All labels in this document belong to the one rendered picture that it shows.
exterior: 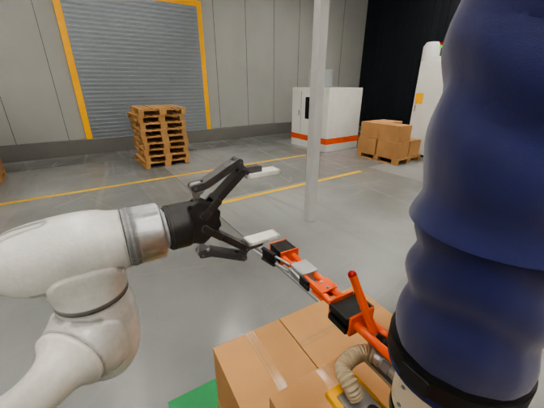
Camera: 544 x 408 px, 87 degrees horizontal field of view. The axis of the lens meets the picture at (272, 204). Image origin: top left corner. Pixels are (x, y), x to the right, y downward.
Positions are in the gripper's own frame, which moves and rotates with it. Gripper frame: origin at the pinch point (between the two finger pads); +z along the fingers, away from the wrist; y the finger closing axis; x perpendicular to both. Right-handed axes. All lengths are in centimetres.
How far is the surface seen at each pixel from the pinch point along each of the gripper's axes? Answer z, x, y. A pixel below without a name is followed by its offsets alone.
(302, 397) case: 10, 1, 63
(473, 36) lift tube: 10.9, 24.8, -26.5
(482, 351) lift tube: 13.3, 34.7, 12.7
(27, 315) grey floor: -108, -220, 158
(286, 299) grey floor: 90, -124, 158
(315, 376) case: 17, -2, 63
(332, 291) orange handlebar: 23.6, -4.8, 34.6
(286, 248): 23.3, -29.1, 32.7
